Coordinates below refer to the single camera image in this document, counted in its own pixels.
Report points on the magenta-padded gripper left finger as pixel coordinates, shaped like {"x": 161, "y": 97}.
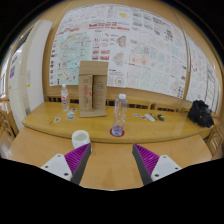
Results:
{"x": 76, "y": 160}

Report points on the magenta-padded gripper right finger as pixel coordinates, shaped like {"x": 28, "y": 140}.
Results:
{"x": 148, "y": 160}

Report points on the clear plastic water bottle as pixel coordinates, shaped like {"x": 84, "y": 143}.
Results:
{"x": 119, "y": 113}

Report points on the white cup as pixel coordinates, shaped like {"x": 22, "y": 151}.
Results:
{"x": 81, "y": 138}

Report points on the colourful card sticker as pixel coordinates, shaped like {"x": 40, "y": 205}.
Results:
{"x": 74, "y": 109}
{"x": 57, "y": 119}
{"x": 70, "y": 112}
{"x": 70, "y": 117}

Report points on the white remote control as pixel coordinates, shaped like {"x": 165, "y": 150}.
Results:
{"x": 149, "y": 117}

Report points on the round dark sticker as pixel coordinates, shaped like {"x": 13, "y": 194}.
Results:
{"x": 143, "y": 117}

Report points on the flat round red coaster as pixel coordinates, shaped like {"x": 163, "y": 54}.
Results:
{"x": 112, "y": 134}

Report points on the dark pen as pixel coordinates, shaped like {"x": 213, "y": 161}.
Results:
{"x": 154, "y": 116}

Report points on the black and yellow tape measure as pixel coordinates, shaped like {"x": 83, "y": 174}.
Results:
{"x": 161, "y": 117}

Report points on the round blue sticker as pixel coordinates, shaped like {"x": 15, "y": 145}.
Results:
{"x": 136, "y": 115}

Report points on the small red-labelled drink bottle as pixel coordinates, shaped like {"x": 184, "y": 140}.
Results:
{"x": 65, "y": 100}

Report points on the black bag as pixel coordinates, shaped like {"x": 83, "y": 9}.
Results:
{"x": 200, "y": 115}

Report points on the wooden chair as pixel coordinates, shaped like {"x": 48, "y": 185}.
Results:
{"x": 216, "y": 141}
{"x": 6, "y": 121}

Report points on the brown cardboard box stand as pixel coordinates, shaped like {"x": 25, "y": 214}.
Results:
{"x": 93, "y": 86}

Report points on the printed paper poster collage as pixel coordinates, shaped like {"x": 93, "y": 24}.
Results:
{"x": 140, "y": 46}
{"x": 201, "y": 76}

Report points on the white wall panel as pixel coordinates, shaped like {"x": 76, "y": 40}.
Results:
{"x": 31, "y": 73}

